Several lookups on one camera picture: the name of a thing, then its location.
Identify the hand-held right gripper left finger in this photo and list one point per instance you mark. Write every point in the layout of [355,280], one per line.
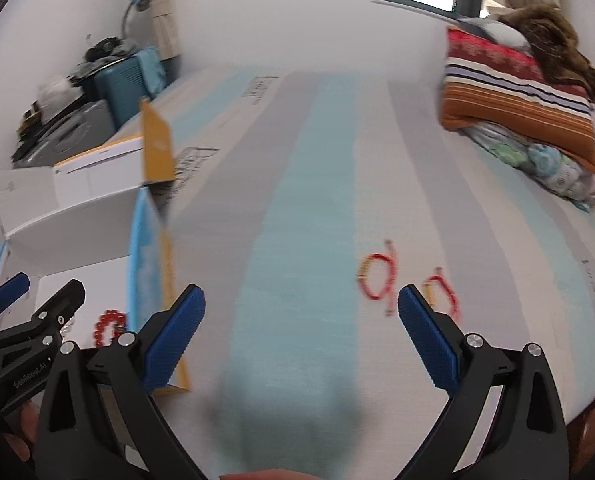
[170,340]

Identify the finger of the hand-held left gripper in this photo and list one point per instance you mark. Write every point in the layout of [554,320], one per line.
[10,290]
[60,305]

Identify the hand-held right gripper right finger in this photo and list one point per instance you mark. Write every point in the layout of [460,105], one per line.
[430,340]

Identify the white cardboard box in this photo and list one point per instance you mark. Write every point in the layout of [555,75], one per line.
[77,200]

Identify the person's left hand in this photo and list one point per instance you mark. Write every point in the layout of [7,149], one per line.
[22,430]

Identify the grey suitcase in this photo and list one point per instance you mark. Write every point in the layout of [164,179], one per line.
[72,135]

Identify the striped bed mattress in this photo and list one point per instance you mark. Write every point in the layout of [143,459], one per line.
[302,210]

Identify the floral quilt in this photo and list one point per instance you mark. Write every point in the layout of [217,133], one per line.
[542,160]

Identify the teal suitcase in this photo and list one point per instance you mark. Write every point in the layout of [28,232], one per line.
[122,85]

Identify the light blue cloth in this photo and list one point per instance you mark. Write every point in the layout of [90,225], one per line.
[153,72]

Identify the dark bag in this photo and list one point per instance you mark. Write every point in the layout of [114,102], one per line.
[102,55]

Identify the striped folded blankets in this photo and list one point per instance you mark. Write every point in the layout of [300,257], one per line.
[502,95]

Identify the blue desk lamp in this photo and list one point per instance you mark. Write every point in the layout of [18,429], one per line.
[138,0]

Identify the brown fur blanket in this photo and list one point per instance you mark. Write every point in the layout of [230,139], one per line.
[552,35]

